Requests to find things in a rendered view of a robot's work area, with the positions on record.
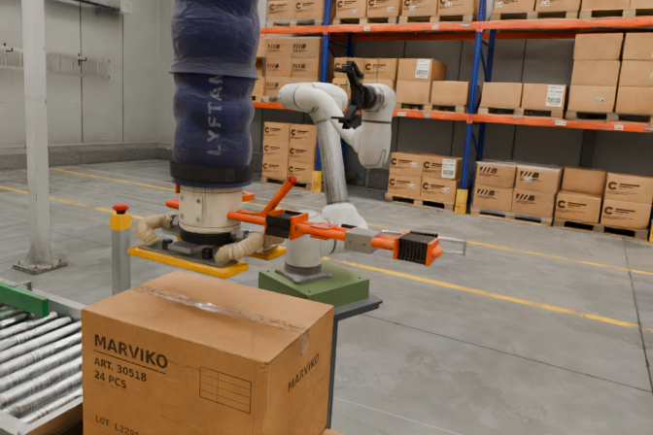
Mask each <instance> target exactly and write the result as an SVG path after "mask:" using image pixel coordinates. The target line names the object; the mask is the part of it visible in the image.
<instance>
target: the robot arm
mask: <svg viewBox="0 0 653 435"><path fill-rule="evenodd" d="M346 64H347V66H345V65H343V66H342V68H334V69H333V71H336V72H341V73H346V74H347V77H348V80H349V82H350V88H351V100H350V101H351V102H350V103H349V105H348V97H347V94H346V92H345V91H344V90H343V89H342V88H340V87H338V86H336V85H334V84H325V83H300V84H286V85H284V86H283V87H282V88H281V89H280V90H279V93H278V101H279V103H280V104H281V105H282V106H283V107H285V108H286V109H291V110H296V111H300V112H304V113H309V115H310V117H311V119H312V120H313V122H314V123H315V124H316V127H317V135H318V143H319V150H320V158H321V165H322V172H323V180H324V188H325V195H326V206H325V207H324V209H323V211H322V214H320V213H318V212H316V211H313V210H300V211H298V212H301V213H309V218H308V221H311V222H317V223H318V222H321V221H324V222H329V223H335V224H339V225H338V227H341V224H342V223H344V224H350V225H355V226H358V227H359V228H365V229H368V226H367V223H366V222H365V220H364V219H363V218H362V217H361V216H359V214H358V212H357V210H356V207H355V206H354V205H353V204H352V203H349V199H348V192H347V185H346V178H345V171H344V163H343V156H342V149H341V142H340V137H341V138H342V139H343V140H344V141H345V142H346V143H347V144H349V145H351V146H352V147H353V149H354V151H355V152H356V153H357V154H358V155H359V161H360V163H361V166H363V167H364V168H381V167H382V166H383V165H385V163H386V161H387V159H388V156H389V152H390V146H391V138H392V130H391V122H392V116H393V112H394V109H395V105H396V95H395V92H394V91H393V90H392V89H391V88H390V87H388V86H386V85H384V84H362V83H361V80H362V79H364V74H362V73H361V71H360V69H359V67H358V65H357V64H356V62H355V61H346ZM347 105H348V110H347V111H346V113H345V115H343V114H342V113H343V112H344V111H345V109H346V108H347ZM360 110H361V113H362V121H361V126H359V127H358V128H356V130H354V129H353V128H352V126H353V125H354V124H355V123H356V122H357V121H358V119H360V118H361V115H360ZM309 236H310V235H309V234H307V235H304V236H302V237H299V238H297V239H294V240H290V235H289V239H286V242H285V248H287V253H285V257H286V260H285V267H280V268H276V269H275V273H277V274H280V275H282V276H283V277H285V278H287V279H289V280H290V281H292V282H293V283H294V284H303V283H307V282H312V281H316V280H321V279H330V278H331V274H330V273H329V272H326V271H324V270H323V269H322V258H323V257H325V256H327V255H328V254H338V253H343V252H348V250H344V241H339V240H334V239H329V240H327V241H326V240H321V239H316V238H311V237H309Z"/></svg>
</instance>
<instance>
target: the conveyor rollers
mask: <svg viewBox="0 0 653 435"><path fill-rule="evenodd" d="M71 323H72V321H71V319H70V318H69V317H67V316H66V317H63V318H58V315H57V313H56V312H50V315H49V316H48V317H45V318H42V317H39V316H36V315H33V314H31V313H28V312H25V311H23V310H21V309H18V308H15V307H12V306H9V305H7V304H4V303H1V302H0V410H1V411H3V412H5V413H7V414H9V415H11V416H13V417H15V418H18V419H20V420H22V421H24V422H26V423H27V424H31V423H33V422H34V421H36V420H38V419H40V418H42V417H44V416H46V415H48V414H50V413H52V412H53V411H55V410H57V409H59V408H61V407H63V406H64V405H66V404H68V403H70V402H72V401H74V400H75V399H77V398H79V397H81V396H83V387H82V385H83V369H82V321H81V320H80V321H77V322H75V323H72V324H71ZM76 388H78V389H76ZM75 389H76V390H75ZM73 390H74V391H73ZM71 391H72V392H71ZM69 392H70V393H69ZM67 393H68V394H67ZM65 394H66V395H65ZM63 395H64V396H63ZM61 396H62V397H61ZM59 397H61V398H59ZM57 398H59V399H57ZM56 399H57V400H56ZM54 400H55V401H54ZM52 401H53V402H52ZM49 403H50V404H49ZM47 404H48V405H47ZM45 405H46V406H45ZM43 406H44V407H43ZM41 407H43V408H41ZM39 408H41V409H39ZM38 409H39V410H38ZM36 410H37V411H36ZM34 411H35V412H34ZM32 412H33V413H32ZM30 413H31V414H30ZM26 415H27V416H26ZM24 416H26V417H24ZM22 417H24V418H22Z"/></svg>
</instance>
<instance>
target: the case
mask: <svg viewBox="0 0 653 435"><path fill-rule="evenodd" d="M333 313H334V306H332V305H329V304H324V303H320V302H315V301H311V300H307V299H302V298H298V297H293V296H289V295H285V294H281V293H277V292H272V291H268V290H263V289H259V288H254V287H250V286H245V285H241V284H234V283H230V282H225V281H221V280H216V279H212V278H208V277H203V276H199V275H194V274H191V273H186V272H182V271H174V272H172V273H169V274H167V275H164V276H162V277H159V278H157V279H154V280H152V281H149V282H147V283H144V284H140V285H138V286H135V287H133V288H131V289H129V290H126V291H124V292H121V293H119V294H116V295H114V296H111V297H109V298H106V299H104V300H101V301H99V302H96V303H94V304H91V305H89V306H86V307H84V308H82V309H81V315H82V369H83V424H84V435H320V433H321V432H322V430H323V429H324V428H325V426H326V425H327V400H328V386H329V371H330V357H331V342H332V327H333Z"/></svg>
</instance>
